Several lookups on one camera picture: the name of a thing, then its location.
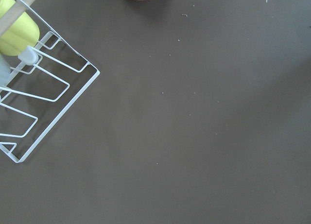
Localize white wire rack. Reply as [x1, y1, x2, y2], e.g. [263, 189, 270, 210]
[0, 6, 100, 163]

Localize yellow-green bottle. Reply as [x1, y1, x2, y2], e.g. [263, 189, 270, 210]
[0, 0, 40, 56]

